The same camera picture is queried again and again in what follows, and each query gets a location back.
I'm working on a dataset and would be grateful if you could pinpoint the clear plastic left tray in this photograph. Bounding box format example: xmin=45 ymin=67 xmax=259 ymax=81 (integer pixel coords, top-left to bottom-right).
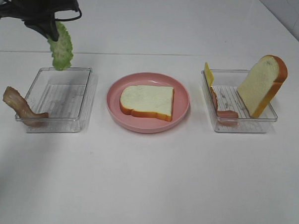
xmin=15 ymin=67 xmax=97 ymax=133

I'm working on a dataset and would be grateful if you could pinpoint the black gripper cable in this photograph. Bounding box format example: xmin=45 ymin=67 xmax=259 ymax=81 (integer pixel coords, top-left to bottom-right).
xmin=55 ymin=0 xmax=83 ymax=23

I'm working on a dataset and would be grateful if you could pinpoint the bread slice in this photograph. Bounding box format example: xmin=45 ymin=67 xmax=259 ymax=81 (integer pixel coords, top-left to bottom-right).
xmin=120 ymin=85 xmax=174 ymax=122
xmin=237 ymin=55 xmax=288 ymax=118

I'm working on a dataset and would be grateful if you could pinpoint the bacon strip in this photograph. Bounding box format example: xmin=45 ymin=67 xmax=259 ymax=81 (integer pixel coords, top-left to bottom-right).
xmin=2 ymin=86 xmax=49 ymax=119
xmin=210 ymin=87 xmax=239 ymax=126

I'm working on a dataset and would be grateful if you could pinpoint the pink round plate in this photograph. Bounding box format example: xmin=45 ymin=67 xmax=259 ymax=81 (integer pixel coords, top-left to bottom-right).
xmin=106 ymin=72 xmax=190 ymax=133

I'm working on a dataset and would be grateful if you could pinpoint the yellow cheese slice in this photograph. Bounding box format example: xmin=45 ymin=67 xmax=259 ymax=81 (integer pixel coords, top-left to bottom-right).
xmin=204 ymin=62 xmax=215 ymax=88

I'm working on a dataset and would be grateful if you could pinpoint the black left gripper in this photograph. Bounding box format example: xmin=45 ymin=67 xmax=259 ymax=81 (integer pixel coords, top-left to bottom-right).
xmin=0 ymin=0 xmax=80 ymax=42

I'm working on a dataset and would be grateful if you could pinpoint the clear plastic right tray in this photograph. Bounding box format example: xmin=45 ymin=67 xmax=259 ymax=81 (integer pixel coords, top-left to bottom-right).
xmin=201 ymin=69 xmax=278 ymax=133

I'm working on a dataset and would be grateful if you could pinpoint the green lettuce leaf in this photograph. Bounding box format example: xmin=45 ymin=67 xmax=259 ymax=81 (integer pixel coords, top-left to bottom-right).
xmin=47 ymin=21 xmax=73 ymax=71

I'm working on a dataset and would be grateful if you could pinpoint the clear plastic tray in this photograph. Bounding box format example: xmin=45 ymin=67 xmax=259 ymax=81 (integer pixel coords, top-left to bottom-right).
xmin=201 ymin=69 xmax=278 ymax=133
xmin=15 ymin=67 xmax=97 ymax=133

